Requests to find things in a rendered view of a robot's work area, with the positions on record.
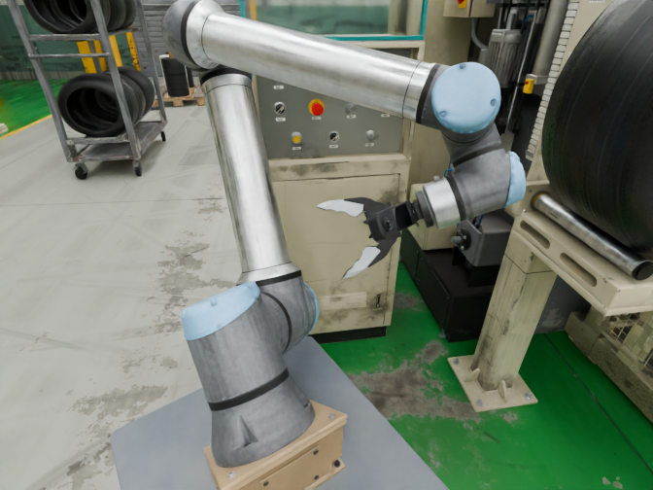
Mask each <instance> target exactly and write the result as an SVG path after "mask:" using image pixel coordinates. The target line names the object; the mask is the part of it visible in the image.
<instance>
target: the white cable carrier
mask: <svg viewBox="0 0 653 490"><path fill-rule="evenodd" d="M570 2H577V3H570V4H569V5H568V9H569V10H574V11H567V15H566V17H567V18H566V19H565V22H564V23H567V24H565V25H564V26H563V29H562V30H564V32H562V33H561V36H560V37H562V39H560V40H559V43H558V44H560V45H559V46H558V47H557V49H556V51H559V52H556V53H555V57H559V58H554V59H553V63H555V64H553V65H552V66H551V70H555V71H550V73H549V76H551V77H549V78H548V80H547V82H549V83H548V84H546V88H547V89H546V90H545V91H544V94H545V95H543V96H542V100H543V101H541V103H540V105H541V107H539V110H538V111H540V112H538V114H537V116H538V117H539V118H536V122H537V123H536V124H535V125H534V127H535V128H534V129H533V134H532V139H531V141H530V145H529V148H528V151H529V152H531V153H533V154H534V152H535V148H536V145H537V142H538V138H539V135H540V132H541V129H542V126H543V123H544V118H545V114H546V110H547V106H548V103H549V100H550V97H551V94H552V91H553V89H554V86H555V84H556V81H557V77H558V74H559V70H560V67H561V63H562V60H563V57H564V53H565V50H566V47H567V41H568V38H569V34H570V31H571V28H572V25H573V22H574V19H575V15H576V12H577V9H578V5H579V2H580V0H570ZM566 31H568V32H566ZM564 38H566V39H564ZM563 45H564V46H563ZM556 64H559V65H556ZM553 77H555V78H553ZM550 83H552V84H550ZM549 88H550V89H549ZM546 94H547V95H546ZM545 100H546V101H545ZM543 106H544V107H543ZM542 112H543V113H542Z"/></svg>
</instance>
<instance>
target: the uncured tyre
mask: <svg viewBox="0 0 653 490"><path fill-rule="evenodd" d="M541 153H542V161H543V166H544V170H545V174H546V176H547V179H548V181H549V183H550V185H551V187H552V188H553V190H554V191H555V193H556V194H557V196H558V197H559V199H560V200H561V201H562V202H563V203H564V205H565V206H566V207H568V208H569V209H570V210H571V211H573V212H574V213H576V214H577V215H579V216H581V217H582V218H584V219H585V220H587V221H588V222H590V223H591V224H593V225H595V226H596V227H598V228H600V229H601V230H603V231H604V232H606V233H607V234H609V235H611V236H612V237H614V238H615V239H617V240H618V241H620V242H621V243H623V244H624V245H626V246H628V247H629V248H631V249H633V250H635V251H637V252H639V253H642V254H644V255H648V256H651V257H653V0H613V1H612V2H611V3H610V4H609V5H608V6H607V7H606V8H605V9H604V10H603V11H602V12H601V14H600V15H599V16H598V17H597V18H596V20H595V21H594V22H593V23H592V24H591V26H590V27H589V28H588V30H587V31H586V32H585V34H584V35H583V36H582V38H581V39H580V41H579V42H578V44H577V45H576V47H575V48H574V50H573V51H572V53H571V55H570V56H569V58H568V60H567V62H566V64H565V66H564V68H563V70H562V72H561V74H560V76H559V78H558V80H557V82H556V84H555V86H554V89H553V91H552V94H551V97H550V100H549V103H548V106H547V110H546V114H545V118H544V123H543V128H542V137H541Z"/></svg>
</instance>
